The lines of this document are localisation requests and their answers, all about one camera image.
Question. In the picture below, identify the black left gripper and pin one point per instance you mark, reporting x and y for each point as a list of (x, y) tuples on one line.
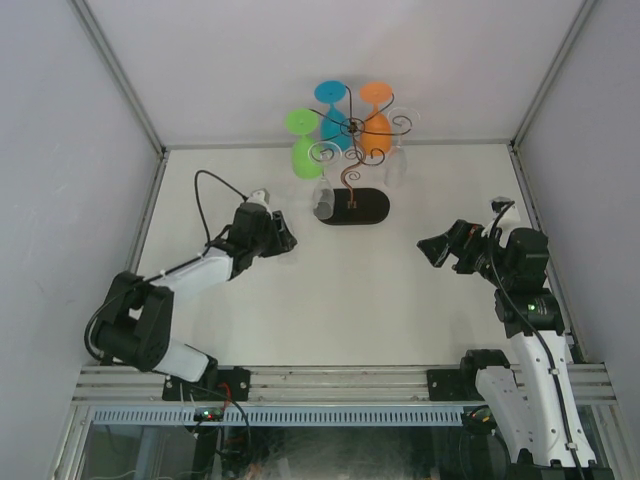
[(282, 239)]

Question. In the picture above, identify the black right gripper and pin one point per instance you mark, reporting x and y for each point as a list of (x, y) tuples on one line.
[(461, 241)]

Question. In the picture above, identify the green plastic wine glass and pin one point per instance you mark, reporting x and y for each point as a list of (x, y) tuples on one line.
[(302, 123)]

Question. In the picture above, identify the clear champagne flute back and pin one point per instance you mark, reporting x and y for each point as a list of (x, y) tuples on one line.
[(402, 121)]

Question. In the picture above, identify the clear champagne flute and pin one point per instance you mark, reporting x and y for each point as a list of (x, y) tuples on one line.
[(402, 121), (324, 154)]

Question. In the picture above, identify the clear champagne flute front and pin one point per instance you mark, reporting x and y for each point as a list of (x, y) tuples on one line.
[(324, 154)]

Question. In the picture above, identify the blue plastic wine glass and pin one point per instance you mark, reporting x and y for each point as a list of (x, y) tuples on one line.
[(330, 93)]

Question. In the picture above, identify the orange plastic wine glass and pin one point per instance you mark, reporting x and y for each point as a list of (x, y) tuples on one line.
[(376, 139)]

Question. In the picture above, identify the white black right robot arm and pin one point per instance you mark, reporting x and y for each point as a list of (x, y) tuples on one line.
[(541, 428)]

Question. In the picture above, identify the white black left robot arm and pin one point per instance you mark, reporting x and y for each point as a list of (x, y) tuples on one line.
[(134, 323)]

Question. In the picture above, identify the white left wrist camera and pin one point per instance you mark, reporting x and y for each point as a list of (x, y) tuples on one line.
[(260, 197)]

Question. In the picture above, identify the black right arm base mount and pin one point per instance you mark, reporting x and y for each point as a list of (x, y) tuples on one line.
[(449, 385)]

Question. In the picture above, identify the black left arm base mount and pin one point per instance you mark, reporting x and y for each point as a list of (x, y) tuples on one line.
[(226, 384)]

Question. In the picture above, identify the aluminium front frame rail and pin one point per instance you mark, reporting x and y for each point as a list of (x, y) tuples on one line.
[(274, 385)]

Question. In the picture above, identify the blue slotted cable duct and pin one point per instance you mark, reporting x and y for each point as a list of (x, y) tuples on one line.
[(282, 416)]

